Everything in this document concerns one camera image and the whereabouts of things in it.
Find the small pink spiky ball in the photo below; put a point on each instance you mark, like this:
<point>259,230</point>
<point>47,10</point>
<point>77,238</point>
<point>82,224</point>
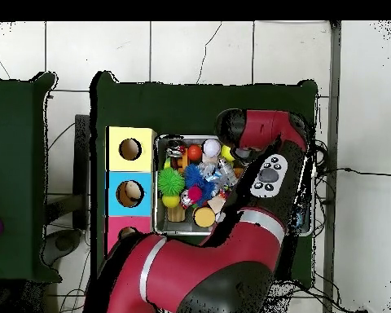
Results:
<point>194,194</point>

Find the white baseball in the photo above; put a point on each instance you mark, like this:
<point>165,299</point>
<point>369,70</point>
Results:
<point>211,147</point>

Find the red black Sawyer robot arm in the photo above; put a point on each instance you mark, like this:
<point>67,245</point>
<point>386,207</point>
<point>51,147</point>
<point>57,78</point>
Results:
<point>189,270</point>

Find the yellow smiley ball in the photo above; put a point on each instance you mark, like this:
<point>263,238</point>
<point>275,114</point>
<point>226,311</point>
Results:
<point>226,153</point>

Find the small orange ball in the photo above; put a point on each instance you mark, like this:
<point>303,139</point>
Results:
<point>194,152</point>

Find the orange round sponge disc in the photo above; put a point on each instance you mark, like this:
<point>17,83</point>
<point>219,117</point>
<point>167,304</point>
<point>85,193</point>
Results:
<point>204,216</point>

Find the wooden box with three holes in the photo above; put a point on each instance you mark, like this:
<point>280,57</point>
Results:
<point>130,163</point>

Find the grey rounded floor object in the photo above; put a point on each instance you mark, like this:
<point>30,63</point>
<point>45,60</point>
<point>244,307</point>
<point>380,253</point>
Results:
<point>63,243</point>

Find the green puffer ball with eyes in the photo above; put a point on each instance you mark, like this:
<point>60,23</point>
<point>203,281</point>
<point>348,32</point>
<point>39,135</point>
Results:
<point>170,182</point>

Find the grey metal pole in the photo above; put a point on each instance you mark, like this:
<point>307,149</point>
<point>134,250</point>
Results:
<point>334,65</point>

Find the shallow metal mesh bin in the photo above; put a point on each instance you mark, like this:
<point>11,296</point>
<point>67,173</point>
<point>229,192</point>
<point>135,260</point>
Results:
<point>160,225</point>

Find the blue puffer ball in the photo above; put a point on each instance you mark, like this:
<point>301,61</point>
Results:
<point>194,176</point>

